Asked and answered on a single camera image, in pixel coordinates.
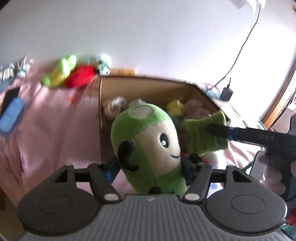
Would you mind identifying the green knitted sock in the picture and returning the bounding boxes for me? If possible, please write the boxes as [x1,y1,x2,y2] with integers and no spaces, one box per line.
[185,111,228,156]

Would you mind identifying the brown cardboard box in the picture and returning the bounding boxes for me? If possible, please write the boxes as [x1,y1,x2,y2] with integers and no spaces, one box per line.
[98,76,220,162]

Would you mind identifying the yellow plush toy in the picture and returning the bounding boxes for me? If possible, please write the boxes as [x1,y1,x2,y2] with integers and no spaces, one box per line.
[166,99,184,118]

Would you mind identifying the mauve teddy bear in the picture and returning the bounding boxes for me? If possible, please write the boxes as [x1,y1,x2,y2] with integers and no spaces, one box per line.
[183,99,211,121]

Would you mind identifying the white green fluffy plush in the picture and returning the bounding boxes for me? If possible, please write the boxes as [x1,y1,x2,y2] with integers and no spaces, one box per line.
[96,53,112,76]

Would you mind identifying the yellow brown book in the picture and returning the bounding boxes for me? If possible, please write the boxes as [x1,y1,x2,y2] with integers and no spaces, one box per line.
[109,68,135,76]

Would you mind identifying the black charger adapter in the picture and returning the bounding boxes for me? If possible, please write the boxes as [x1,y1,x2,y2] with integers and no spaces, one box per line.
[219,78,233,102]

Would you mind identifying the lime green plush toy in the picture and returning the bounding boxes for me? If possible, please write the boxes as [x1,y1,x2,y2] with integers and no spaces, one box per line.
[43,55,77,87]

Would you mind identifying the green bean plush doll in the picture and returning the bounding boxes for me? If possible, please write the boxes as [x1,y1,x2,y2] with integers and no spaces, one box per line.
[110,103,188,196]

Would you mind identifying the white fluffy towel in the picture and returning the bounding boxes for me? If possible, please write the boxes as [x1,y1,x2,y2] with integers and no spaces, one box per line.
[202,150,227,169]

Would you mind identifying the red plush cushion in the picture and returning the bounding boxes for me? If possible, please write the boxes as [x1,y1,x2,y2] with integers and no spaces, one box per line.
[65,65,97,88]

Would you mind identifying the black smartphone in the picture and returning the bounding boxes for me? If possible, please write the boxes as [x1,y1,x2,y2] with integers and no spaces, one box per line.
[1,87,20,115]

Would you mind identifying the person's right hand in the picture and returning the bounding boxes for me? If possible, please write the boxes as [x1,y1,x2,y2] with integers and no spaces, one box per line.
[258,154,286,195]

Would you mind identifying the grey pink socks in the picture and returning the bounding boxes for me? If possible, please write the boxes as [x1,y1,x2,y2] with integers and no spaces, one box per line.
[103,96,128,121]

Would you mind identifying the blue glasses case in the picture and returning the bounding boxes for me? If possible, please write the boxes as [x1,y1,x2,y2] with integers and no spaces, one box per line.
[0,97,24,134]

